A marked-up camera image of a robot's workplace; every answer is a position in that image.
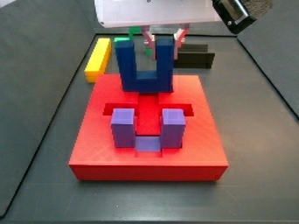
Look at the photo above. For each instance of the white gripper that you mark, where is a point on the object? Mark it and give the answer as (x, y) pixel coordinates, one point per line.
(125, 13)

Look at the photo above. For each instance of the blue U-shaped block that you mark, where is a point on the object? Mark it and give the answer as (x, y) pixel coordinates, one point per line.
(146, 81)

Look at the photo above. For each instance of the red fixture base block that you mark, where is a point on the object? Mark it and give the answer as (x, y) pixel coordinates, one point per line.
(98, 160)

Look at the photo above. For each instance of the green arch block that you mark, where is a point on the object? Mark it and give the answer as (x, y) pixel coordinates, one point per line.
(133, 31)

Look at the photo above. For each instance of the black slotted holder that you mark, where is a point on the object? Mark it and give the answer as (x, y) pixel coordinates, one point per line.
(194, 56)

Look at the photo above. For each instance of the yellow long bar block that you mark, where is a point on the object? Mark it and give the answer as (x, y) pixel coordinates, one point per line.
(98, 60)

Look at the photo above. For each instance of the purple U-shaped block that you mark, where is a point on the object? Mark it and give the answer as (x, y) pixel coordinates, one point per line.
(170, 139)

